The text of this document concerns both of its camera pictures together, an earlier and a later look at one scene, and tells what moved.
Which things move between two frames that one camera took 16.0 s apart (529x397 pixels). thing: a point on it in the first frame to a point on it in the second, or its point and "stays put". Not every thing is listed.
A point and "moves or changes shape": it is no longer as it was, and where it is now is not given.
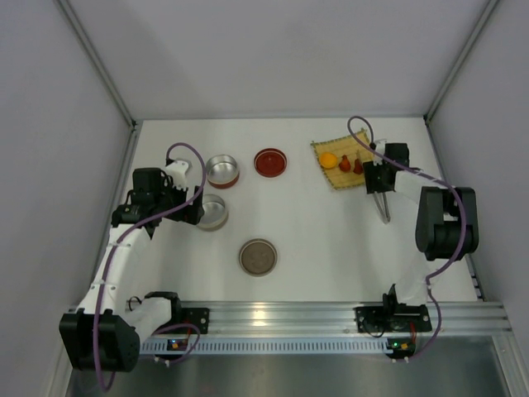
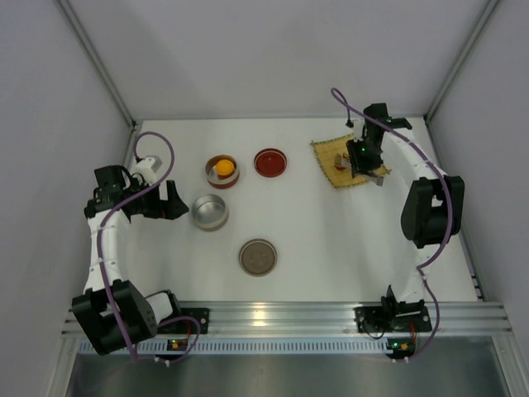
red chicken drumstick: x=358 y=168 moves or changes shape
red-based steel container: x=222 y=172 stays put
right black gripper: x=380 y=187 to x=360 y=166
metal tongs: x=383 y=208 to x=378 y=179
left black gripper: x=197 y=205 to x=162 y=200
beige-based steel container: x=216 y=212 stays put
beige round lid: x=258 y=257 stays put
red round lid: x=270 y=162 stays put
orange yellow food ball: x=328 y=160 to x=224 y=167
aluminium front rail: x=339 y=320 stays put
